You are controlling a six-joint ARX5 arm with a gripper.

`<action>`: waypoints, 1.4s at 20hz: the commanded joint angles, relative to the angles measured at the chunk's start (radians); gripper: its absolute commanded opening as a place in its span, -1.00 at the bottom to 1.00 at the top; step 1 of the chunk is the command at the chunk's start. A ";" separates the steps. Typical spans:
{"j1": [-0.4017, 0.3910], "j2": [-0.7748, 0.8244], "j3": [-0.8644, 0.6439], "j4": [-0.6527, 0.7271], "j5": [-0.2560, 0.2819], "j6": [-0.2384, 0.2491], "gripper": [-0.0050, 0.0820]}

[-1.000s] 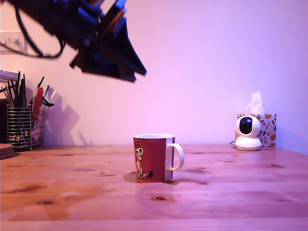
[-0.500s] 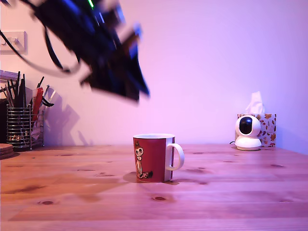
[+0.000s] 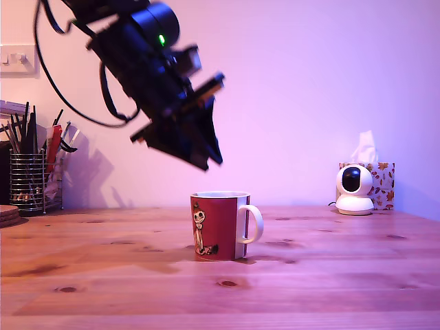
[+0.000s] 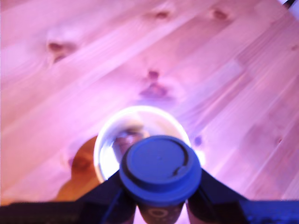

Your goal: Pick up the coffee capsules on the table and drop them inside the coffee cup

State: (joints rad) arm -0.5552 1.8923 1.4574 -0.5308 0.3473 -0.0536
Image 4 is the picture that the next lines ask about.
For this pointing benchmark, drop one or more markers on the brown coffee capsule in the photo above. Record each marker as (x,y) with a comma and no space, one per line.
(127,142)

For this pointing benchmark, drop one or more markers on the dark grey coffee capsule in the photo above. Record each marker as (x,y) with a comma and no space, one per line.
(158,168)

